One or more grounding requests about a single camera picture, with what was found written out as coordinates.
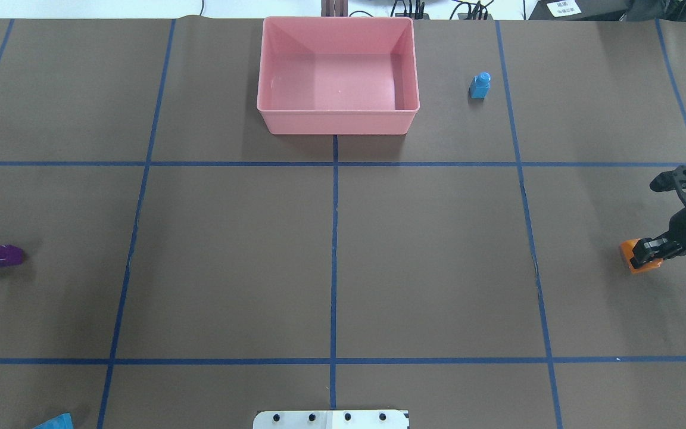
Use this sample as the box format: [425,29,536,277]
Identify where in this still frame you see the small blue block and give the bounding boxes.
[469,71,492,100]

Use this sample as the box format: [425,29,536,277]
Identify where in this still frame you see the white camera pedestal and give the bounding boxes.
[252,409,410,428]

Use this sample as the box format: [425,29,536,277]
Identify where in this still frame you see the orange block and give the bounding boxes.
[619,237,663,275]

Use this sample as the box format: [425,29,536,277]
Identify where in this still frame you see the long blue block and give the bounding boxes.
[33,413,74,429]

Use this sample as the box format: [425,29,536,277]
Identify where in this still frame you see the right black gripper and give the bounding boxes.
[629,209,686,269]

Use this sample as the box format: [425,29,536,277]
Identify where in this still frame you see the pink plastic box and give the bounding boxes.
[257,17,421,135]

